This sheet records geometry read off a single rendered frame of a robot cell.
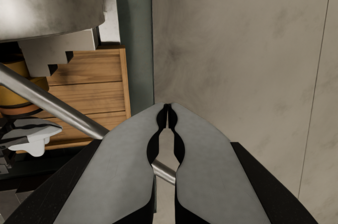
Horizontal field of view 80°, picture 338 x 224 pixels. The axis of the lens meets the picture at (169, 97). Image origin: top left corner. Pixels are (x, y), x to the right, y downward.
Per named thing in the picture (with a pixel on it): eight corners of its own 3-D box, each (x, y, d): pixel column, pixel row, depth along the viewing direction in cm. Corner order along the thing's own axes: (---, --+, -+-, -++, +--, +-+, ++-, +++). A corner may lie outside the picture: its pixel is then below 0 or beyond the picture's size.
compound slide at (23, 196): (22, 177, 57) (14, 194, 52) (61, 172, 59) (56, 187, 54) (43, 221, 66) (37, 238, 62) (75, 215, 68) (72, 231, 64)
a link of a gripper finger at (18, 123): (70, 137, 45) (24, 142, 43) (64, 115, 42) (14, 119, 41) (67, 146, 42) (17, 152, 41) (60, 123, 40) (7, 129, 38)
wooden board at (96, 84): (-28, 50, 49) (-39, 54, 46) (124, 44, 56) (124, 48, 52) (15, 145, 63) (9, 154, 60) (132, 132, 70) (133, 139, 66)
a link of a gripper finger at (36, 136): (67, 146, 42) (17, 152, 41) (60, 123, 40) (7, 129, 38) (63, 157, 40) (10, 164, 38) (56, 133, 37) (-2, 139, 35)
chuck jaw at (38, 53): (2, 0, 26) (97, 0, 28) (20, -2, 31) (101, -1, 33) (28, 78, 32) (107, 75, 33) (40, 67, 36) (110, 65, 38)
